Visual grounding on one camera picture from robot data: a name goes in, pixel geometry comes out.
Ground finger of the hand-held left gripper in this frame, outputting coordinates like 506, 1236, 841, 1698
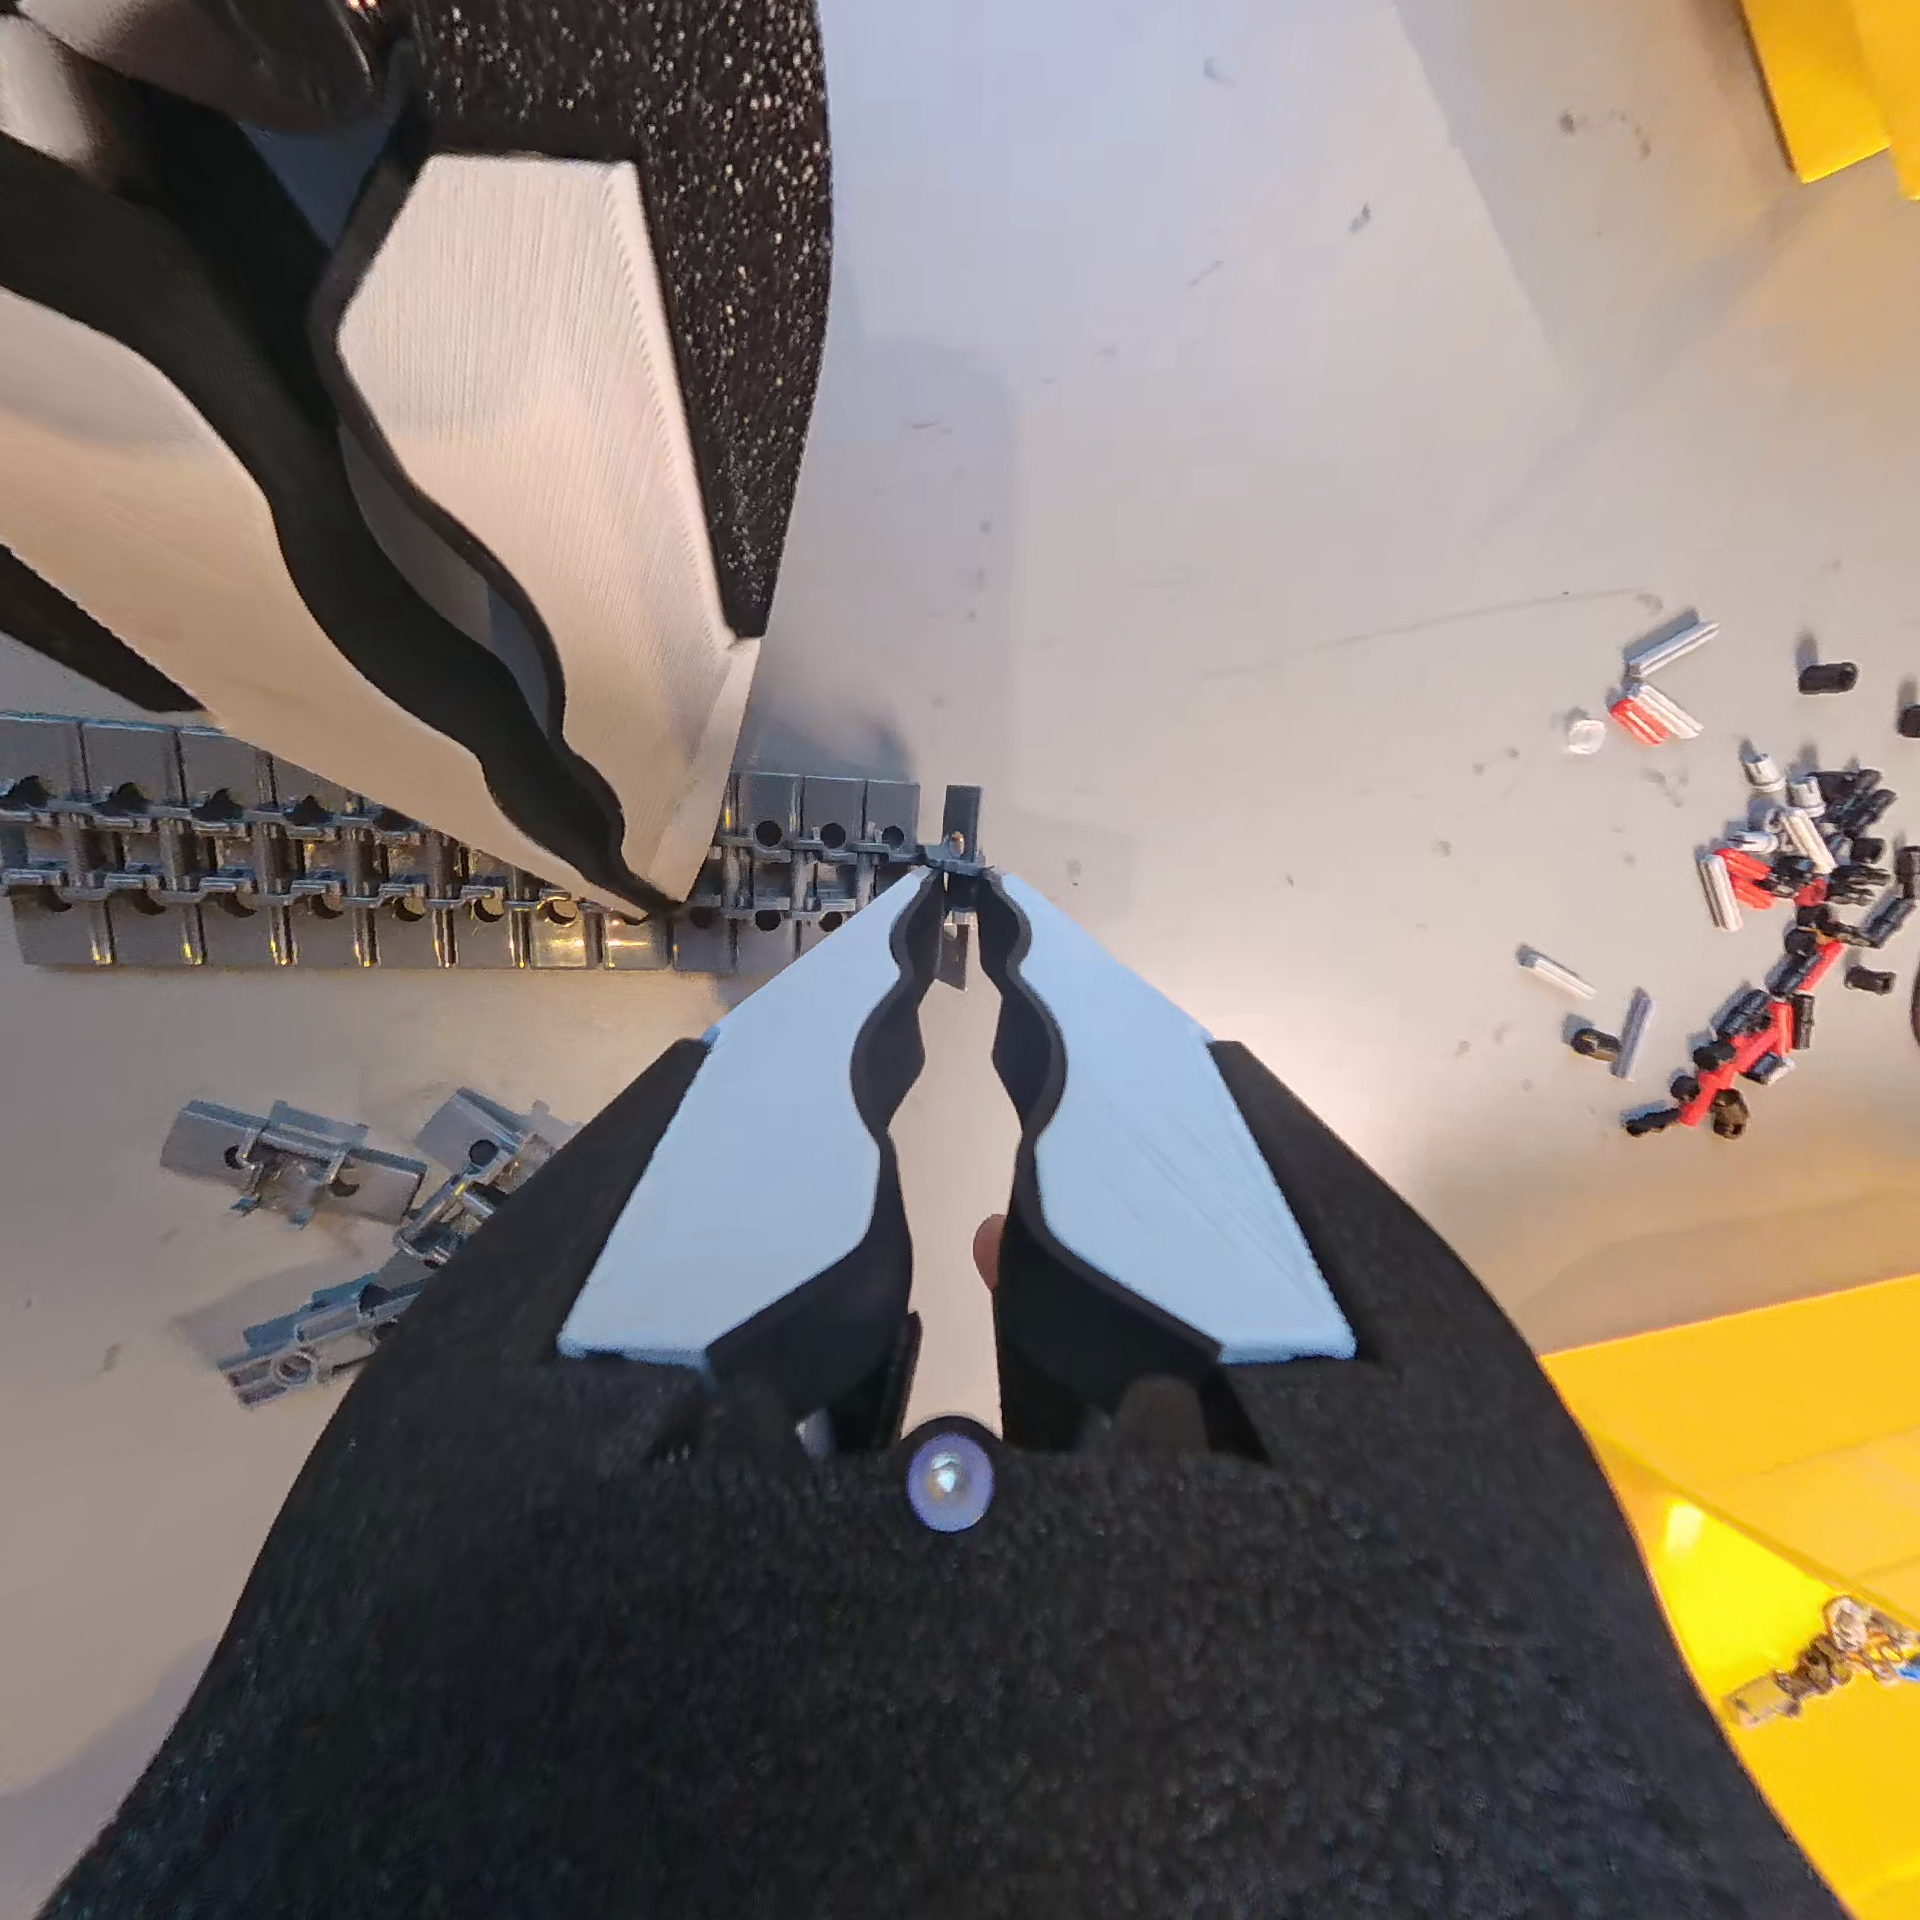
0, 133, 665, 922
308, 149, 763, 909

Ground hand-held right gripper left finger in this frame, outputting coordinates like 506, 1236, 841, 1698
556, 868, 963, 1454

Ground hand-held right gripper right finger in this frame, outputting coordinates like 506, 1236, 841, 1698
973, 868, 1362, 1454

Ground grey track link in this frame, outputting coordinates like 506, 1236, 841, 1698
916, 785, 999, 998

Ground grey toy track chain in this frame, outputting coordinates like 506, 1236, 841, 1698
0, 708, 924, 976

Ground pile of grey track pieces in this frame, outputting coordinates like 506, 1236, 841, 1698
158, 1085, 584, 1409

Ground light grey desk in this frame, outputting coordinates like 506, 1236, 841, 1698
0, 0, 1920, 1920

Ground yellow plastic bin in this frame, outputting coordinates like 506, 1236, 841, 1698
1738, 0, 1920, 186
1542, 1272, 1920, 1920

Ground cluster of small brick parts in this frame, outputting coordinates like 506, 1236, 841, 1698
1624, 736, 1920, 1147

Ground small parts inside bin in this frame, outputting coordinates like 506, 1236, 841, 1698
1723, 1592, 1920, 1731

